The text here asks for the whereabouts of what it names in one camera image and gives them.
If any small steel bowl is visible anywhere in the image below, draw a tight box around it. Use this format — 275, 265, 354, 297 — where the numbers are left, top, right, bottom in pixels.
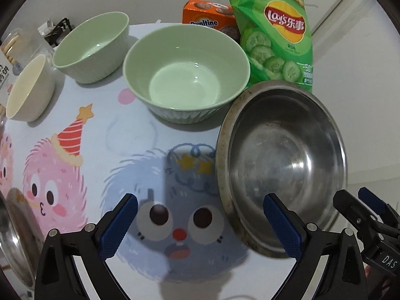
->
215, 80, 347, 258

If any yam biscuit package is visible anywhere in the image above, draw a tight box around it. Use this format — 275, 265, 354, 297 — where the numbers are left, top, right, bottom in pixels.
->
1, 28, 25, 117

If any cartoon printed tablecloth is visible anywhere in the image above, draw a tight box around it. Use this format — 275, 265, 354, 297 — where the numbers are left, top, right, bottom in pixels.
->
0, 22, 313, 300

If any green ceramic bowl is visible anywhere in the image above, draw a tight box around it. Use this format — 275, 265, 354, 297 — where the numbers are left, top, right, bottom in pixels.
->
52, 11, 130, 84
123, 24, 250, 125

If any orange Ovaltine biscuit box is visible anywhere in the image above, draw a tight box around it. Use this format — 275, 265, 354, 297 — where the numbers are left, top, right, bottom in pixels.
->
182, 0, 241, 43

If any green ceramic bowl back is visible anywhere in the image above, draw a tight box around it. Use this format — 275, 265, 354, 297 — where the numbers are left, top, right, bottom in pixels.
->
52, 11, 130, 84

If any black wire rack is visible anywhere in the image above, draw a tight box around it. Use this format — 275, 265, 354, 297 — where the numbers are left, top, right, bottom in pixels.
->
37, 18, 75, 48

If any cream ceramic bowl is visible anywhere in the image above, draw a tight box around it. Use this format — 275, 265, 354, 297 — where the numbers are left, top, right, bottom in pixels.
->
6, 54, 56, 123

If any large steel bowl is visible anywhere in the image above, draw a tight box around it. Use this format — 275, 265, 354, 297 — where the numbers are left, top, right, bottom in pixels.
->
1, 187, 44, 290

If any green Lay's chips bag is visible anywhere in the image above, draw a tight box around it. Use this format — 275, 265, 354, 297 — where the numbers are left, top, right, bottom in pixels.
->
229, 0, 313, 92

